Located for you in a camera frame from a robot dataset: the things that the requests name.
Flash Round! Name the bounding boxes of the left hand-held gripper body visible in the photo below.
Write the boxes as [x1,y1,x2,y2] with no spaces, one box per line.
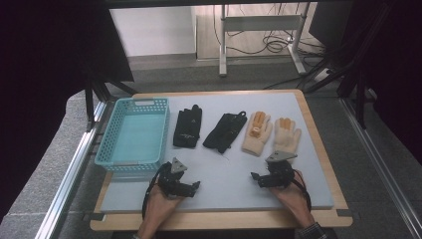
[156,156,187,200]

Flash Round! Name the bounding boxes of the black curtain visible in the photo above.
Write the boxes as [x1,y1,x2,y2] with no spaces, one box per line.
[308,0,422,165]
[0,0,135,222]

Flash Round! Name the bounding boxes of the black floor cables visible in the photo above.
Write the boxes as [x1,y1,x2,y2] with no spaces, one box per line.
[212,3,327,57]

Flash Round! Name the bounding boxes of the left hand-held gripper black cable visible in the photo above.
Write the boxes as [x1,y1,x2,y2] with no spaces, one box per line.
[141,161,172,221]

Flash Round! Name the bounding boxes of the person's left hand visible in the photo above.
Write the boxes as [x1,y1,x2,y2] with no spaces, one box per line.
[142,185,184,227]

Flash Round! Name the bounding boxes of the hand-held gripper black cable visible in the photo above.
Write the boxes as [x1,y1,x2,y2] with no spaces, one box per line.
[292,168,314,213]
[141,161,172,221]

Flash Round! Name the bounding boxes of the teal plastic basket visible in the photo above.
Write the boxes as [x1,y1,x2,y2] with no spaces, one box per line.
[94,97,171,173]

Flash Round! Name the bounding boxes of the white power strip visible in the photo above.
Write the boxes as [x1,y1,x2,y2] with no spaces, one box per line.
[313,67,331,83]

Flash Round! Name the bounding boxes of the black glove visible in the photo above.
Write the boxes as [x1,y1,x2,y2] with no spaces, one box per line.
[172,104,203,149]
[202,111,249,154]

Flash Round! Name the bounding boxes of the aluminium rail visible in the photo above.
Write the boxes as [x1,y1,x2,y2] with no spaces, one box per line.
[338,97,422,239]
[34,100,107,239]

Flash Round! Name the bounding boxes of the person's right hand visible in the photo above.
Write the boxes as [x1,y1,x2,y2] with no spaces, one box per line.
[269,170,316,230]

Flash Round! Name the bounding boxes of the white metal desk frame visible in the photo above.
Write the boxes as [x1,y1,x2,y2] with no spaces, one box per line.
[218,3,309,78]

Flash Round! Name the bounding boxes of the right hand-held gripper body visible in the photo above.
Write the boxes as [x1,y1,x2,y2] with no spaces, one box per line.
[264,150,299,190]

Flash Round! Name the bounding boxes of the grey table mat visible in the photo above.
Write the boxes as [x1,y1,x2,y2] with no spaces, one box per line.
[99,92,335,214]

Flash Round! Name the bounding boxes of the right hand-held gripper black cable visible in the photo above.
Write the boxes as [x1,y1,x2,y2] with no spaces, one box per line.
[292,168,314,213]

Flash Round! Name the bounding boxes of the beige and orange glove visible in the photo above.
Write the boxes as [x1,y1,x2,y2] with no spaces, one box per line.
[272,117,303,157]
[241,111,274,157]

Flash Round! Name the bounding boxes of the black metal stand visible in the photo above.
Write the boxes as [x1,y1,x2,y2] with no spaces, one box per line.
[304,49,379,130]
[84,66,139,132]

